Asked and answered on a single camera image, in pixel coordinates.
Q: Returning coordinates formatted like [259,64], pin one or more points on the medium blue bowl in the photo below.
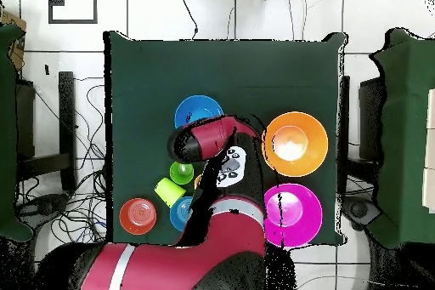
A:
[197,109]

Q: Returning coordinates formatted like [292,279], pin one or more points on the lime yellow cup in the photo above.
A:
[168,191]

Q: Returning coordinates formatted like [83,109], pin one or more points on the large orange bowl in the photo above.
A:
[307,157]

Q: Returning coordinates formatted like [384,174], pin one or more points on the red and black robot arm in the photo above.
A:
[210,137]

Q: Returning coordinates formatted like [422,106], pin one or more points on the green cup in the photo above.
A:
[178,172]

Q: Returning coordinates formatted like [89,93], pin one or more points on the dark green tablecloth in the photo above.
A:
[221,65]

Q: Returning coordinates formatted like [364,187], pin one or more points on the small blue bowl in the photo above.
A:
[178,215]

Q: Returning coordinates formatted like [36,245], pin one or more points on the red-orange bowl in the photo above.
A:
[137,217]

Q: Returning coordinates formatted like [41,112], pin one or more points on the large pink bowl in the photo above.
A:
[299,230]

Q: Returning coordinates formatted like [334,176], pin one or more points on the green covered side table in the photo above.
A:
[407,116]
[6,133]

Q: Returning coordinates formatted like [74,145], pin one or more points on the cardboard box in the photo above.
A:
[17,45]

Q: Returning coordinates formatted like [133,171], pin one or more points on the black stand frame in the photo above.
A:
[66,116]

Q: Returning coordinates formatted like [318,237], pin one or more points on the grey pedestal foot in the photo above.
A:
[358,210]
[47,205]

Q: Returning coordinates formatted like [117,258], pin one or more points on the black square floor frame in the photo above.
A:
[50,4]

